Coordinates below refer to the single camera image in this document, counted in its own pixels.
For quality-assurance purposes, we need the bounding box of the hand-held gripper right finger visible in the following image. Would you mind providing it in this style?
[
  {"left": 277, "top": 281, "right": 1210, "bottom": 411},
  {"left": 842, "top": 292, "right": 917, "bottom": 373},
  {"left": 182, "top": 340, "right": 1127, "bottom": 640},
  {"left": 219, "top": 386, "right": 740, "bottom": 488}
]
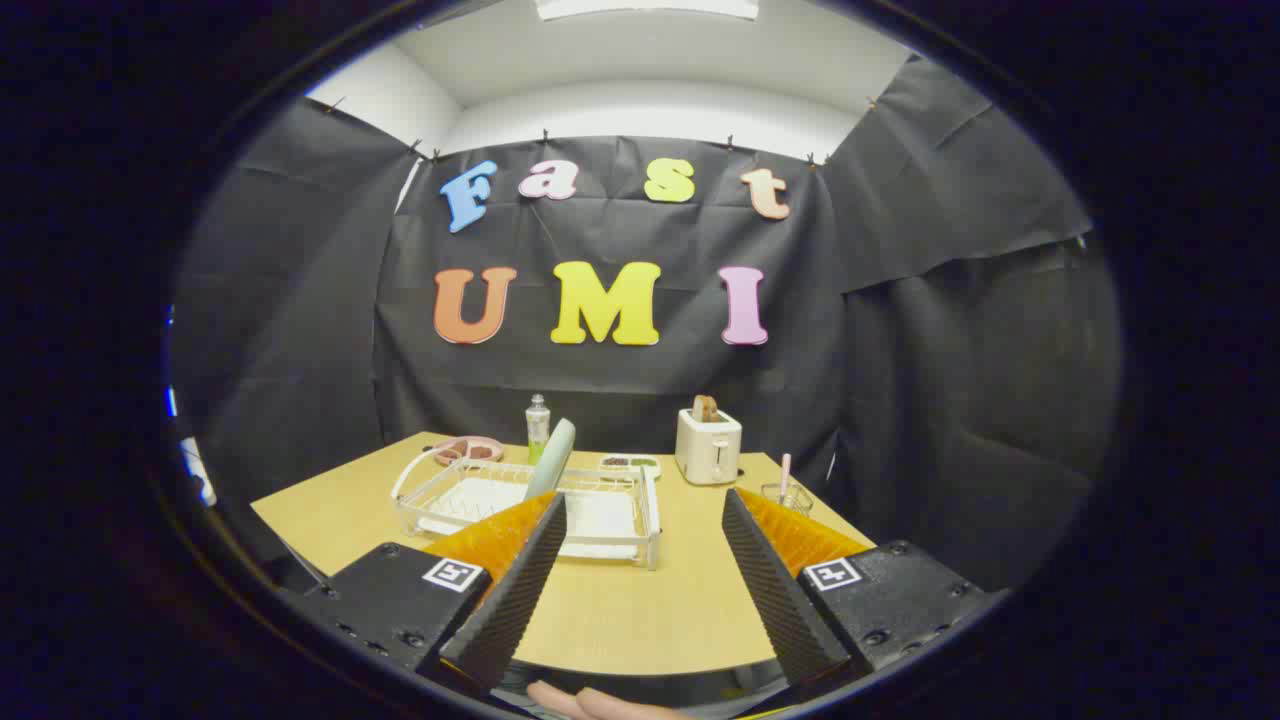
[{"left": 720, "top": 487, "right": 1011, "bottom": 691}]

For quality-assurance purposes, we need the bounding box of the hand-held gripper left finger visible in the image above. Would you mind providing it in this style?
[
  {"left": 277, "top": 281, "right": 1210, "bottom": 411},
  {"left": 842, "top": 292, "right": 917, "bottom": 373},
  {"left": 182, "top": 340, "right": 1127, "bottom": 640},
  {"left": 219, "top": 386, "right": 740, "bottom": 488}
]
[{"left": 290, "top": 490, "right": 569, "bottom": 696}]

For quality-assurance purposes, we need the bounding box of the small wire basket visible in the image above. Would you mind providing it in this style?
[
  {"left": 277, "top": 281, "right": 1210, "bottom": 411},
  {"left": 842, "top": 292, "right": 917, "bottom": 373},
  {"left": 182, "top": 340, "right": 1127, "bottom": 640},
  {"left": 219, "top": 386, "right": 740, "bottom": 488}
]
[{"left": 760, "top": 482, "right": 813, "bottom": 517}]

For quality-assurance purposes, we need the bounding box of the pale green plate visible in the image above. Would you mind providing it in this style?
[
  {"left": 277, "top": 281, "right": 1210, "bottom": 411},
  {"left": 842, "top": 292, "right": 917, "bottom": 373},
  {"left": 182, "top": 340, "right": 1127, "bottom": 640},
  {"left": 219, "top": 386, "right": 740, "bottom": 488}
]
[{"left": 524, "top": 418, "right": 577, "bottom": 501}]

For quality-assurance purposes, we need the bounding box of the white wire dish rack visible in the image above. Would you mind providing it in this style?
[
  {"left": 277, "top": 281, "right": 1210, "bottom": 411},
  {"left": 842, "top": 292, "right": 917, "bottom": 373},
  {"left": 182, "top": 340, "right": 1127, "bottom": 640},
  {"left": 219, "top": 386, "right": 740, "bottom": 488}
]
[{"left": 390, "top": 440, "right": 663, "bottom": 571}]

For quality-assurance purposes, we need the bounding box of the pink plate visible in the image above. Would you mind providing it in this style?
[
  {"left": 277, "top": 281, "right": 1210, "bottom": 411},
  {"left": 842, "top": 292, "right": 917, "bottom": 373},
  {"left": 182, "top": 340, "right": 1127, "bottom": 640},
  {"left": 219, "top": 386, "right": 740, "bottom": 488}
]
[{"left": 433, "top": 436, "right": 504, "bottom": 467}]

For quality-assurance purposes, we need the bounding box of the white drain tray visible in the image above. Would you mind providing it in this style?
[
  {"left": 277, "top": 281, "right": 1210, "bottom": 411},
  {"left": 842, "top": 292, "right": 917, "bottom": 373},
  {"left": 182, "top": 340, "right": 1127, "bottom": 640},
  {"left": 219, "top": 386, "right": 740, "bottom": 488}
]
[{"left": 418, "top": 477, "right": 641, "bottom": 559}]

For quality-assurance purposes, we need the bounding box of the white toaster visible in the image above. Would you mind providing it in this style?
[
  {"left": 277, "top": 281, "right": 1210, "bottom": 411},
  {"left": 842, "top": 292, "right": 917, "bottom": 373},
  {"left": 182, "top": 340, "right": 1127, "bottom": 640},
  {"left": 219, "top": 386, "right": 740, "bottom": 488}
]
[{"left": 675, "top": 408, "right": 743, "bottom": 486}]

